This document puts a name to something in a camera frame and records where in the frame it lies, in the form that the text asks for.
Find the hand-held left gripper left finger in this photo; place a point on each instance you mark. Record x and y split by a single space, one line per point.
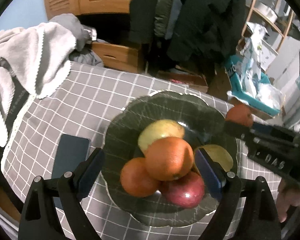
88 177

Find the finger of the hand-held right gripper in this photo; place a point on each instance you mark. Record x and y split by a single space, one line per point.
237 131
265 129

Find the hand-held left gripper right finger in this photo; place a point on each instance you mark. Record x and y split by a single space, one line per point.
207 172

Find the orange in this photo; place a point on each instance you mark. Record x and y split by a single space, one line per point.
168 158
136 177
240 113

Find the yellow pear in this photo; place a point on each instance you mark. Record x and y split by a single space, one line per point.
222 157

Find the dark red apple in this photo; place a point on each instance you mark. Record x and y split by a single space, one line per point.
185 192

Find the yellow-green apple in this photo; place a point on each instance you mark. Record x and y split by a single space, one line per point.
160 132

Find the green glass plate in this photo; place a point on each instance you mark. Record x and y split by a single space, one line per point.
165 105

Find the person's right hand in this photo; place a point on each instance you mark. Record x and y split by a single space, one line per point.
290 197

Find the dark blue smartphone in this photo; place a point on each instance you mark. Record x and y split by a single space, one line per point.
70 155

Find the teal-rimmed cardboard box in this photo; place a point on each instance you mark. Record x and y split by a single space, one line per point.
252 103

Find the clear plastic bag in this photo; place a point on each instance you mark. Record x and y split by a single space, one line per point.
270 95

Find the brown cardboard box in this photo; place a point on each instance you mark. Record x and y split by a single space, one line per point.
187 78

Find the white cabinet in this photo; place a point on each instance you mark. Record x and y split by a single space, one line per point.
270 52

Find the white printed plastic bag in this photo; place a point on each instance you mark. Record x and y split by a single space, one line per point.
252 52

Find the grey checked cloth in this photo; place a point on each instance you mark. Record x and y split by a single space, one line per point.
77 100

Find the black hanging jacket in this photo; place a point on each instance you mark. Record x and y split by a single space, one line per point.
205 25

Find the metal pot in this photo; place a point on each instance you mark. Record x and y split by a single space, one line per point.
266 10

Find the wooden ladder shelf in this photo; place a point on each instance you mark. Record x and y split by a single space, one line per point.
251 7

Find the wooden drawer unit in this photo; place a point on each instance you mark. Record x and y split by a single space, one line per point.
115 55

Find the light grey fleece towel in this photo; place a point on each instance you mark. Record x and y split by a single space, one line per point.
27 55

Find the dark green hanging jacket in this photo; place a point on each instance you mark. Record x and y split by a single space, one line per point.
145 10

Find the grey jacket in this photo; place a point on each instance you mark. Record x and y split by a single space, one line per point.
65 21

